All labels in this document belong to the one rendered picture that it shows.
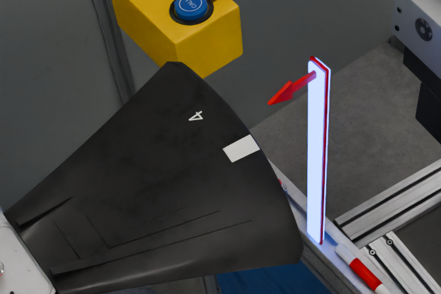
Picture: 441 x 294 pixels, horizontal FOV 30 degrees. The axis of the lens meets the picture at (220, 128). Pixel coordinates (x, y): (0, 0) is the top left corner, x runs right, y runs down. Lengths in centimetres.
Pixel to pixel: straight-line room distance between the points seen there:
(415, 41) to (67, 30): 69
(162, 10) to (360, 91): 136
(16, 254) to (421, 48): 67
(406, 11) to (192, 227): 55
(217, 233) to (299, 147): 149
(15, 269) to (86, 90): 103
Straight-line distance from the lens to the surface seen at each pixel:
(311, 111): 85
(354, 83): 235
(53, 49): 160
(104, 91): 174
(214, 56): 105
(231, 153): 76
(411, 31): 118
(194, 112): 78
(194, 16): 101
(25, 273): 71
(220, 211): 73
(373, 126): 225
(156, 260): 71
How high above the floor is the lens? 178
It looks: 52 degrees down
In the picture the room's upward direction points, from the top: 8 degrees counter-clockwise
